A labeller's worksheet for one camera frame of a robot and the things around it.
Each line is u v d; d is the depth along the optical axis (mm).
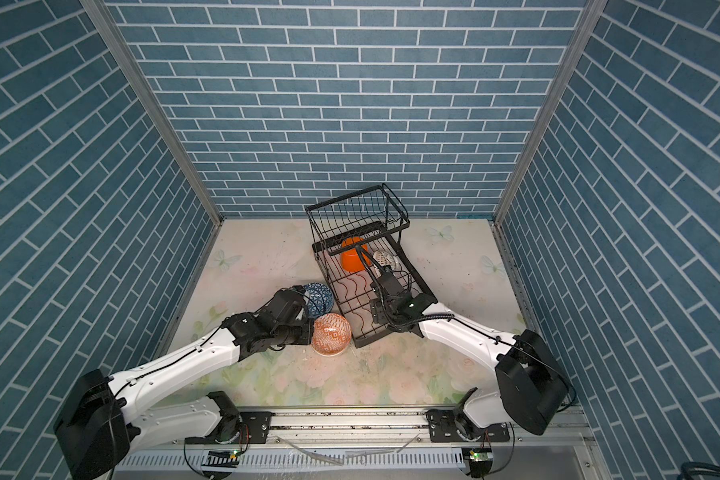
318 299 935
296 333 717
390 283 645
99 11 693
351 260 1008
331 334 845
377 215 963
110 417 381
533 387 423
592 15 712
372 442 736
